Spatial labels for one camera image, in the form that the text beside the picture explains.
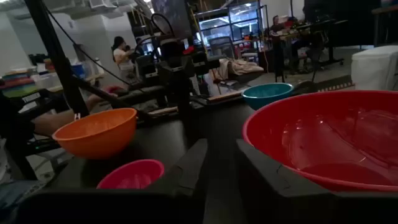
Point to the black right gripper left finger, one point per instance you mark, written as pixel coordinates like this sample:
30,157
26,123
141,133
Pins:
189,174

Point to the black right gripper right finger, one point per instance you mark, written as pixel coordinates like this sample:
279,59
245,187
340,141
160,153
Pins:
261,177

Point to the small pink plastic bowl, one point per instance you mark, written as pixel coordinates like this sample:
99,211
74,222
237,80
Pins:
133,177

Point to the nested rainbow bowls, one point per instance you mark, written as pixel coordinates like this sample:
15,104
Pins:
326,140

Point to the teal blue plastic bowl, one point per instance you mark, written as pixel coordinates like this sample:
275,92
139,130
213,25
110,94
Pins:
264,96

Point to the orange plastic bowl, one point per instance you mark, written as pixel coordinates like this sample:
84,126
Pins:
96,137

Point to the person's forearm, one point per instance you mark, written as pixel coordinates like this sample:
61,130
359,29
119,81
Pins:
53,123

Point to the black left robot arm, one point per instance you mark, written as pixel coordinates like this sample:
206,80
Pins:
177,71

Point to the stack of coloured boxes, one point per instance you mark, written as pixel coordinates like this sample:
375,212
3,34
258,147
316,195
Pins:
18,84

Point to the beige blanket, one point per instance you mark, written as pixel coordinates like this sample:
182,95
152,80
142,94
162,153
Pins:
239,67

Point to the orange black hazard striped ramp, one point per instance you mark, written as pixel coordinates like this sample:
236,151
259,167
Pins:
335,84

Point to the grey office chair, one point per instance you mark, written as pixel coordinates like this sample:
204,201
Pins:
221,46

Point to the person standing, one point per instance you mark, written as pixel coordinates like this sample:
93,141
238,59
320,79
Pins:
121,59

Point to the blue container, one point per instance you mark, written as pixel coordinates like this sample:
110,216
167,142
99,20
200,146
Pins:
77,71

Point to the person seated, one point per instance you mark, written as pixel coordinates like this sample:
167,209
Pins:
275,25

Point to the glass fronted metal rack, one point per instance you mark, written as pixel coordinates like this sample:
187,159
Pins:
242,25

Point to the black desk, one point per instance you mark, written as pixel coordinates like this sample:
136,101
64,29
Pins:
311,31

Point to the white bin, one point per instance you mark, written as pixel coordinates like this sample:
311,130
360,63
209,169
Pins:
373,68

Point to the black Trossen labelled device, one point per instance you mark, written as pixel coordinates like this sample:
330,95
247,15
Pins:
31,104

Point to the black aluminium table frame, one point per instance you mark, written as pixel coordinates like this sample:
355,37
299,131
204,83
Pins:
59,62

